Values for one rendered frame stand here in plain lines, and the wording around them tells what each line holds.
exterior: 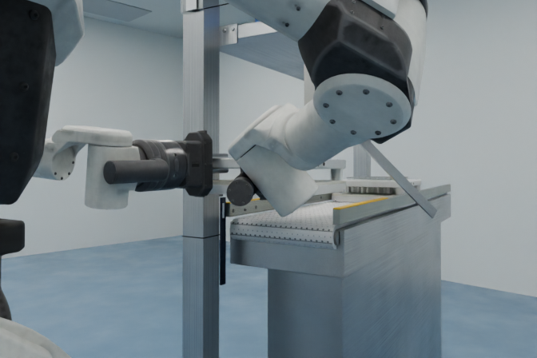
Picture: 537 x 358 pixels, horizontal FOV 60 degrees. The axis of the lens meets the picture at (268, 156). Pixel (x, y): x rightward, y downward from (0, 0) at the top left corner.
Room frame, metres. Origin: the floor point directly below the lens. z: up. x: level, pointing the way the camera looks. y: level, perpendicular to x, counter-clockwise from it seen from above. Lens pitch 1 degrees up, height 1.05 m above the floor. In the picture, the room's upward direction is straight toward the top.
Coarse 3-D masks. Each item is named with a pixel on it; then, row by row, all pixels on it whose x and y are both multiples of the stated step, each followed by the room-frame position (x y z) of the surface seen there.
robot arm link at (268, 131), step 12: (276, 108) 0.56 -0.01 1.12; (288, 108) 0.56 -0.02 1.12; (264, 120) 0.55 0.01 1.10; (276, 120) 0.54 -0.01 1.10; (288, 120) 0.53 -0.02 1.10; (252, 132) 0.55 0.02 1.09; (264, 132) 0.54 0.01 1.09; (276, 132) 0.53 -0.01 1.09; (240, 144) 0.58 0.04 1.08; (252, 144) 0.56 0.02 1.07; (264, 144) 0.55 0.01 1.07; (276, 144) 0.53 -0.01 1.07; (240, 156) 0.60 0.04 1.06; (288, 156) 0.53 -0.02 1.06; (300, 168) 0.54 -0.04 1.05; (312, 168) 0.54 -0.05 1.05
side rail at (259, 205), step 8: (264, 200) 1.21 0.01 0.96; (312, 200) 1.46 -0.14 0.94; (320, 200) 1.52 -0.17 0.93; (328, 200) 1.57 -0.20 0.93; (232, 208) 1.08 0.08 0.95; (240, 208) 1.11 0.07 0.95; (248, 208) 1.14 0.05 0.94; (256, 208) 1.17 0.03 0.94; (264, 208) 1.21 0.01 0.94; (272, 208) 1.25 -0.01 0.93; (232, 216) 1.08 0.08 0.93
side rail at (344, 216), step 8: (424, 192) 1.62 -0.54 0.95; (432, 192) 1.74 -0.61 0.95; (440, 192) 1.87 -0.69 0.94; (384, 200) 1.21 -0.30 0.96; (392, 200) 1.27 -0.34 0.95; (400, 200) 1.34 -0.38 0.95; (408, 200) 1.42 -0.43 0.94; (352, 208) 1.00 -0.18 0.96; (360, 208) 1.05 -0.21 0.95; (368, 208) 1.10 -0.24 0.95; (376, 208) 1.15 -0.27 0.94; (384, 208) 1.21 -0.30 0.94; (392, 208) 1.27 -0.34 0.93; (336, 216) 0.94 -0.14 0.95; (344, 216) 0.96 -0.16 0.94; (352, 216) 1.00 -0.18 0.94; (360, 216) 1.05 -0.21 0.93; (336, 224) 0.94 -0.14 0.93
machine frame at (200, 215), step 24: (192, 24) 1.03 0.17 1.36; (216, 24) 1.06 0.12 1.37; (192, 48) 1.03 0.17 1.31; (216, 48) 1.06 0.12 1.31; (192, 72) 1.03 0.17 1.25; (216, 72) 1.06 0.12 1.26; (192, 96) 1.03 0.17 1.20; (216, 96) 1.06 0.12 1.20; (192, 120) 1.03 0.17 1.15; (216, 120) 1.06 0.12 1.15; (216, 144) 1.06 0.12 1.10; (360, 168) 1.98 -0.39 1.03; (192, 216) 1.03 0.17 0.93; (216, 216) 1.06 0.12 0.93; (192, 240) 1.03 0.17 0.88; (216, 240) 1.06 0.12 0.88; (192, 264) 1.03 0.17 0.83; (216, 264) 1.06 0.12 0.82; (192, 288) 1.03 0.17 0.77; (216, 288) 1.06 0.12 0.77; (192, 312) 1.03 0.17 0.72; (216, 312) 1.06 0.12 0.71; (192, 336) 1.03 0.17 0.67; (216, 336) 1.06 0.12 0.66
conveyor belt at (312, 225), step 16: (304, 208) 1.34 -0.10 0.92; (320, 208) 1.34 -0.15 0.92; (400, 208) 1.41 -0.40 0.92; (240, 224) 1.06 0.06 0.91; (256, 224) 1.05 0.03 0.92; (272, 224) 1.03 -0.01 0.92; (288, 224) 1.01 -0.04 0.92; (304, 224) 1.00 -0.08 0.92; (320, 224) 0.98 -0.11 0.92; (256, 240) 1.05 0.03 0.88; (272, 240) 1.02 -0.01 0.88; (288, 240) 1.00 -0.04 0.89; (304, 240) 0.98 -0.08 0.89; (320, 240) 0.96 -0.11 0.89
